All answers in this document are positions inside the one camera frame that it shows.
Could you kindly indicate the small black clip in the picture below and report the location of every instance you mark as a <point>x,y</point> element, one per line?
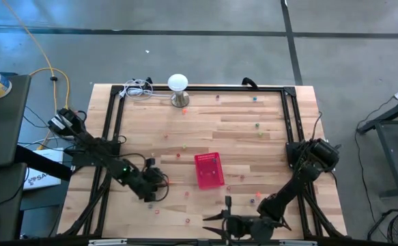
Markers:
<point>149,80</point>

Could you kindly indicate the black metal stand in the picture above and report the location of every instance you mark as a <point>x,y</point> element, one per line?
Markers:
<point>390,114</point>

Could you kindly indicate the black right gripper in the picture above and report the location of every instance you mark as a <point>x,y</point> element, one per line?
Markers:
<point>239,227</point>

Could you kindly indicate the red slotted plastic basket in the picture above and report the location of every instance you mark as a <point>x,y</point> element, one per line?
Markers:
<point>207,181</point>

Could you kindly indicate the dark grey side desk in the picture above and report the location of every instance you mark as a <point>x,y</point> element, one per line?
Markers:
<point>7,116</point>

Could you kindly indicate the white mushroom lamp brass base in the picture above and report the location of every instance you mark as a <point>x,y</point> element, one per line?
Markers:
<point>177,82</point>

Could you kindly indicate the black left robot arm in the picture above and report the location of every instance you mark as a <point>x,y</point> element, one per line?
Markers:
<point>116,167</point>

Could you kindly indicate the white printed cardboard box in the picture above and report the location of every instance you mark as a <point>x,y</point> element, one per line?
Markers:
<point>41,181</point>

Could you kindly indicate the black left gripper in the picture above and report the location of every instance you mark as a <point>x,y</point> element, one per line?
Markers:
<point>149,182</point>

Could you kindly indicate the silver metal bracket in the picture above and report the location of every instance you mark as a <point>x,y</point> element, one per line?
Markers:
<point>297,243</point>
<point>106,242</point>

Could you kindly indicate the black metal beam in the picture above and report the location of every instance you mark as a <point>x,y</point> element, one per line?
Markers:
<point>41,162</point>

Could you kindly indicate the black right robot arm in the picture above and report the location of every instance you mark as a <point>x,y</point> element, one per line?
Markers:
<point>287,194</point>

